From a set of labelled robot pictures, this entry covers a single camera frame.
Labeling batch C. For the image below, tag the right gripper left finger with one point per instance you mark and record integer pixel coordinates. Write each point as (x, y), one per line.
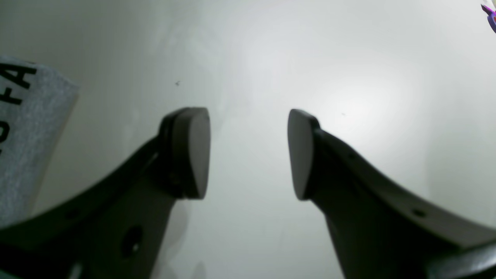
(115, 229)

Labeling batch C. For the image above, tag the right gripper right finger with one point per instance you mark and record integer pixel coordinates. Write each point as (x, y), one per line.
(380, 230)

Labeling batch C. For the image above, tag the grey T-shirt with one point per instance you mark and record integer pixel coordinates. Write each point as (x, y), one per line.
(36, 102)

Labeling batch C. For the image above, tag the purple tape roll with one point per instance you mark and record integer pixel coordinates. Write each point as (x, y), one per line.
(489, 7)

